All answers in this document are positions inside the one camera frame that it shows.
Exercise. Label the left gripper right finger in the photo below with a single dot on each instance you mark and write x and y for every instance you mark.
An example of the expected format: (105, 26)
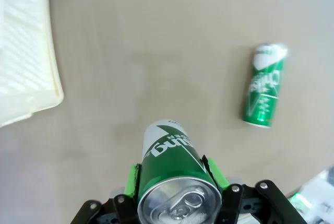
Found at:
(261, 205)

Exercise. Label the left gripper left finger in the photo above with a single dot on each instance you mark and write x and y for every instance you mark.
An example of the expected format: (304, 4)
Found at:
(109, 211)

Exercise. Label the green white cider can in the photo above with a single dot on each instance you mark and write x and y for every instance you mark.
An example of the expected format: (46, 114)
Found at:
(263, 88)
(313, 195)
(177, 166)

